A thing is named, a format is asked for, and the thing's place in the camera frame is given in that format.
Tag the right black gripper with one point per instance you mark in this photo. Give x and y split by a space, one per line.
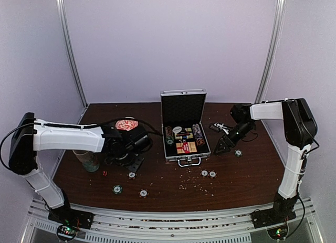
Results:
221 141

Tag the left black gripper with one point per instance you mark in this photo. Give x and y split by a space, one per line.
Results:
135 166

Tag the red Texas Hold'em card box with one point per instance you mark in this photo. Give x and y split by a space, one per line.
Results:
186 147

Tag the aluminium poker case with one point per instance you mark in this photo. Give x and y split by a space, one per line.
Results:
183 108

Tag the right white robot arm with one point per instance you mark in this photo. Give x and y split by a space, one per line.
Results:
300 128

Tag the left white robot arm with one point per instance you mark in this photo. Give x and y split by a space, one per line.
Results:
34 138

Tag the black poker chip left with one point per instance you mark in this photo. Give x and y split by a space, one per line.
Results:
132 175

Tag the black poker chip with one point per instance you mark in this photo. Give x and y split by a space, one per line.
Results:
143 193
132 175

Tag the green poker chip right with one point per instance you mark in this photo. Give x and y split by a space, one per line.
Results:
238 153

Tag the green poker chip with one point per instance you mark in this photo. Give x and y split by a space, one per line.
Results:
117 189
238 153

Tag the orange poker chip right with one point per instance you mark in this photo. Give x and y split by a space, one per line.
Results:
212 174

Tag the black poker chip front centre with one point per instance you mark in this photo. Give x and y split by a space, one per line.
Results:
143 193

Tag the green poker chip front left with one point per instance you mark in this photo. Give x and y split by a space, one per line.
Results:
117 189

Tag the white poker chip right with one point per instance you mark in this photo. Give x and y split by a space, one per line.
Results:
204 172

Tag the black triangular all-in button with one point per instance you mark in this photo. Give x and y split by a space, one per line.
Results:
186 135

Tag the red patterned bowl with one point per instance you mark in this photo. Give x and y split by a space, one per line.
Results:
126 125

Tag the white dealer button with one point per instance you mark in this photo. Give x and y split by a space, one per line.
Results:
177 129

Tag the brown chip stack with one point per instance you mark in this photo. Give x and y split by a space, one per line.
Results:
168 131

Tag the aluminium front rail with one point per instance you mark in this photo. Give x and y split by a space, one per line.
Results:
110 225

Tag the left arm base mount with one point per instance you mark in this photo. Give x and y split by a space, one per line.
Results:
70 227

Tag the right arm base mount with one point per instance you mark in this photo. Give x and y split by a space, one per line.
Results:
275 219

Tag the right aluminium frame post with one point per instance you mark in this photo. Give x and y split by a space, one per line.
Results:
271 53

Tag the aluminium frame post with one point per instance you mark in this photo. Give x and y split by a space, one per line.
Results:
70 53
271 53

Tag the left aluminium frame post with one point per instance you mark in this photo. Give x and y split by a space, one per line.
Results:
70 53

